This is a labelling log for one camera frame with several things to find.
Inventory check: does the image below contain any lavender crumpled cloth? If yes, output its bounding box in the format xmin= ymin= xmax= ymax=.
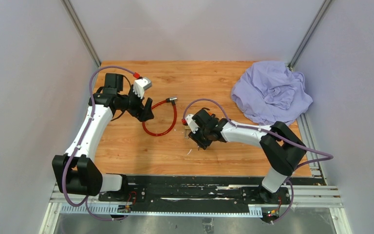
xmin=230 ymin=61 xmax=313 ymax=125

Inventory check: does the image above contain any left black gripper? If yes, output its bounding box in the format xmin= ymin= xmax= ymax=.
xmin=118 ymin=85 xmax=154 ymax=121

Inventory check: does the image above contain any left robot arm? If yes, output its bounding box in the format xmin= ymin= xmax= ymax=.
xmin=52 ymin=73 xmax=154 ymax=201

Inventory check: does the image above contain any red cable lock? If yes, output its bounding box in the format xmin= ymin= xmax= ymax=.
xmin=142 ymin=96 xmax=178 ymax=137

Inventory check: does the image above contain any brass padlock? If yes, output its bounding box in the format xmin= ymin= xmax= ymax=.
xmin=184 ymin=126 xmax=191 ymax=139

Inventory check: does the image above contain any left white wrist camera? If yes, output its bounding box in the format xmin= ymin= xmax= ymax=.
xmin=133 ymin=78 xmax=152 ymax=99

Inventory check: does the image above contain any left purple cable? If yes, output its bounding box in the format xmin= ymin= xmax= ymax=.
xmin=61 ymin=65 xmax=141 ymax=222

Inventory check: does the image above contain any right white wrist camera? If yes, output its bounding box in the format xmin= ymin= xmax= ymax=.
xmin=182 ymin=114 xmax=199 ymax=134

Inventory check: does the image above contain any aluminium frame rail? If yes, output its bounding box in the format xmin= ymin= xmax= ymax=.
xmin=50 ymin=182 xmax=343 ymax=217

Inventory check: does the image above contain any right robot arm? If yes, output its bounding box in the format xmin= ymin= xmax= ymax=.
xmin=183 ymin=109 xmax=307 ymax=203

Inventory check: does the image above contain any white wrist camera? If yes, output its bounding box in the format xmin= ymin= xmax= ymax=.
xmin=182 ymin=114 xmax=199 ymax=134
xmin=133 ymin=78 xmax=152 ymax=99

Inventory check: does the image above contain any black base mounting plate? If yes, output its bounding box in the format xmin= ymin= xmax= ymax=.
xmin=98 ymin=175 xmax=293 ymax=215

